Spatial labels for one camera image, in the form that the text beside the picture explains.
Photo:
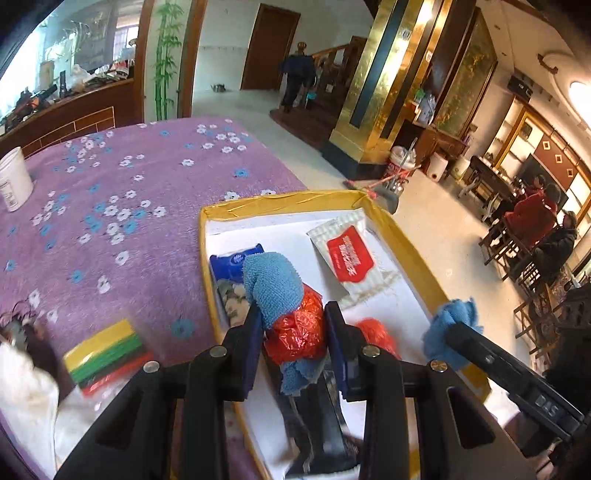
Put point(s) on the black plastic packet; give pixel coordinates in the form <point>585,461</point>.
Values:
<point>318,424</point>

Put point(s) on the metal kettle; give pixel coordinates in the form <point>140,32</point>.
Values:
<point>218,87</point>

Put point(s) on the colourful sponge pack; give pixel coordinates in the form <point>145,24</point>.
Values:
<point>106,350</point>

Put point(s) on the brown wooden door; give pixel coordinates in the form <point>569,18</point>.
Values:
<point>270,46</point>

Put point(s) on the wooden cabinet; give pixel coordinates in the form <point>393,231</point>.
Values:
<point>434,141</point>

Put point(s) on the blue cloth with red bag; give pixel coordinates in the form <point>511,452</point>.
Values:
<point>272,286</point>

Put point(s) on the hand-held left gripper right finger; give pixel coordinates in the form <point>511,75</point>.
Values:
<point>339,353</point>

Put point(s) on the wooden chair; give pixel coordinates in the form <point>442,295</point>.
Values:
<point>498,244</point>
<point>535,314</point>

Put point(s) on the small blue cloth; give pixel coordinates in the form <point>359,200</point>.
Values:
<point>445,318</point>

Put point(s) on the wooden display shelf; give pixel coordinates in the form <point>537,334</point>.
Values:
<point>545,147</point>

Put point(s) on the wooden staircase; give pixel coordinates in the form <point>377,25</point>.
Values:
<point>337,78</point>

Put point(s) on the black speaker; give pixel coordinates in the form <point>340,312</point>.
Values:
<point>519,86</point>

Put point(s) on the white round appliance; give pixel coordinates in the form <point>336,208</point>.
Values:
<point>437,167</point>
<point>459,167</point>

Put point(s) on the ceiling light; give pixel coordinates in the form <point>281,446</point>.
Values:
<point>582,96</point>

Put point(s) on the white cloth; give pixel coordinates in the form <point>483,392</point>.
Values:
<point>27,397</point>

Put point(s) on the blue water bottle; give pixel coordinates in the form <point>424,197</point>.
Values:
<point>425,107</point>

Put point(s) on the green bamboo wall decal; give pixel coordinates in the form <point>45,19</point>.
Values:
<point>166,60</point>

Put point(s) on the wooden counter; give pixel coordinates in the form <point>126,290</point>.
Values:
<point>69,120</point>

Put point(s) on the red plastic bag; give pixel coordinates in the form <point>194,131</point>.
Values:
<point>376,334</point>
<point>295,327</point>

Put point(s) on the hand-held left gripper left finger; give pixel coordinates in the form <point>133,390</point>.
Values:
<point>251,355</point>

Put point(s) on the red white bucket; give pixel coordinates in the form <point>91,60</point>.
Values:
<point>400,164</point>

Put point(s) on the yellow cardboard box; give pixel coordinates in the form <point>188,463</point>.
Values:
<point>295,203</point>

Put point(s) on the metal pot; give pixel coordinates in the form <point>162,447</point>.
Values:
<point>391,196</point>

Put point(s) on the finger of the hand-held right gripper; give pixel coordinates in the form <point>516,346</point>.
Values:
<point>485,357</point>

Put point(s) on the gold landscape wall panel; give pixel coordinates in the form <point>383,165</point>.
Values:
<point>466,74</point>

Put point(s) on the white red label wipe packet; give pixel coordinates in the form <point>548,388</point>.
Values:
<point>351,254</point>

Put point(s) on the dark wooden desk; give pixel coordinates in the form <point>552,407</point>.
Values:
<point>491,180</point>

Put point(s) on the gold pillar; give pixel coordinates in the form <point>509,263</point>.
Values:
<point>369,92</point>

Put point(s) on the blue tissue pack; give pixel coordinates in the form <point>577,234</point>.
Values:
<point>231,267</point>

